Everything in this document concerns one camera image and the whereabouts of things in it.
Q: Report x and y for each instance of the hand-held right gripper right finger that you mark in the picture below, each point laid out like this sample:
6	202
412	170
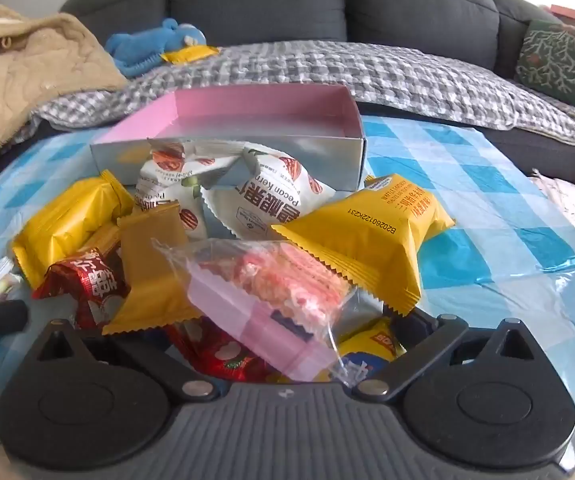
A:
407	365

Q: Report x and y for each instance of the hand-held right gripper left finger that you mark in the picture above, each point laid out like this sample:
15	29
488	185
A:
180	376

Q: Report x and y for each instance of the small clear candy packet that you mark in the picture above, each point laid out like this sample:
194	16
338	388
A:
4	285

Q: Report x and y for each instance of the yellow and blue snack packet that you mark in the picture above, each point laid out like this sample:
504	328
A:
367	350

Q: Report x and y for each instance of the red snack packet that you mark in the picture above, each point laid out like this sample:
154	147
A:
217	355
87	285

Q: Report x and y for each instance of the golden brown snack packet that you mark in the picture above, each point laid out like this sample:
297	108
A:
152	270

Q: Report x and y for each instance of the glossy yellow snack packet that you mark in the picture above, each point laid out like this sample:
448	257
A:
67	225

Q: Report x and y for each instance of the clear pink wafer packet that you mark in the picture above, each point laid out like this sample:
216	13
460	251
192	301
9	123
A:
277	300

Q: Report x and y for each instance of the large yellow snack packet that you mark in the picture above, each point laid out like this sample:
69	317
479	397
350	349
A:
372	245

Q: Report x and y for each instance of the white nut snack packet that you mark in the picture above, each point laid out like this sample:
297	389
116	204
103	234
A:
167	180
267	195

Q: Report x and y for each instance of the pink cardboard box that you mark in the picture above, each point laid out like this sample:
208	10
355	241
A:
267	110

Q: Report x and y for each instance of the blue checked tablecloth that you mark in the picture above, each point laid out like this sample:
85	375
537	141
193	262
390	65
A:
492	210

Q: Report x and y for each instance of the beige quilted blanket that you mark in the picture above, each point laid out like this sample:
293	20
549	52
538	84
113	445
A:
32	60

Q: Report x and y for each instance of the grey checked blanket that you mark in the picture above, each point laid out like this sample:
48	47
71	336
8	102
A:
347	67

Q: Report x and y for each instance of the blue plush toy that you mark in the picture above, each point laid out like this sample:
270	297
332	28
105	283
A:
142	45

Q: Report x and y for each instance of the yellow packet on sofa blanket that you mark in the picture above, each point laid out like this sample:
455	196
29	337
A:
190	54

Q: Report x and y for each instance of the green branch-print cushion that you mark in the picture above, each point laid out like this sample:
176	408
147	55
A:
562	65

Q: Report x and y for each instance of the dark grey sofa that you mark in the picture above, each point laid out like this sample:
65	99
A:
277	0

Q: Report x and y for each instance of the red box on shelf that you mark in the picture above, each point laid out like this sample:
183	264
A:
570	12

